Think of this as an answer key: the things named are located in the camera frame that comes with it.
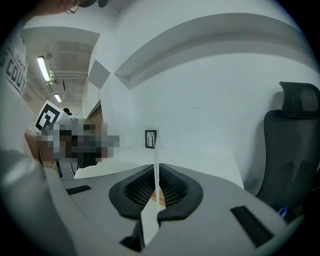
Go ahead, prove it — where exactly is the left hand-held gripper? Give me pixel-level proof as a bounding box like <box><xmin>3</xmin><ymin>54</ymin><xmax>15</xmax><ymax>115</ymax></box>
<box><xmin>33</xmin><ymin>99</ymin><xmax>77</xmax><ymax>132</ymax></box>

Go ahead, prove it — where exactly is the black picture frame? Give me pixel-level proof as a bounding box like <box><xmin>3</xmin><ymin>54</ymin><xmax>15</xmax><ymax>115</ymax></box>
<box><xmin>144</xmin><ymin>129</ymin><xmax>158</xmax><ymax>150</ymax></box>

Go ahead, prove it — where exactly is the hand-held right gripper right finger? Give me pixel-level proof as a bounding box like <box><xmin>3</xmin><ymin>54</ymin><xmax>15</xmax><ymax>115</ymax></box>
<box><xmin>144</xmin><ymin>163</ymin><xmax>290</xmax><ymax>256</ymax></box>

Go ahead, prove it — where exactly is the black office chair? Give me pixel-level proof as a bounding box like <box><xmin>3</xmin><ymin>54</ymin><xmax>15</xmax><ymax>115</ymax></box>
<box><xmin>254</xmin><ymin>81</ymin><xmax>320</xmax><ymax>218</ymax></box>

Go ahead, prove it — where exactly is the black head camera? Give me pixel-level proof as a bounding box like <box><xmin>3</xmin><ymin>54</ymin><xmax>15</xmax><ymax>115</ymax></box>
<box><xmin>79</xmin><ymin>0</ymin><xmax>111</xmax><ymax>8</ymax></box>

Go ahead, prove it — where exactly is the person's white printed shirt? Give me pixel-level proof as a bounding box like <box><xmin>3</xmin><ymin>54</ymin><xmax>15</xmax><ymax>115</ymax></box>
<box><xmin>0</xmin><ymin>22</ymin><xmax>63</xmax><ymax>256</ymax></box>

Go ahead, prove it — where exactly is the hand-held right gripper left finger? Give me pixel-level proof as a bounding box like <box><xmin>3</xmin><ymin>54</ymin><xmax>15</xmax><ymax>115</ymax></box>
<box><xmin>46</xmin><ymin>163</ymin><xmax>157</xmax><ymax>256</ymax></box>

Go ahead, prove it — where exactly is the person's left forearm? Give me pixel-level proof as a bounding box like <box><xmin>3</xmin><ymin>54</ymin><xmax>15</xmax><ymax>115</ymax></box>
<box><xmin>23</xmin><ymin>131</ymin><xmax>55</xmax><ymax>167</ymax></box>

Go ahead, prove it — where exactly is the clear plastic water bottle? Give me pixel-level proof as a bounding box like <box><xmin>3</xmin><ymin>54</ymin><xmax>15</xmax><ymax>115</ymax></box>
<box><xmin>277</xmin><ymin>206</ymin><xmax>290</xmax><ymax>220</ymax></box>

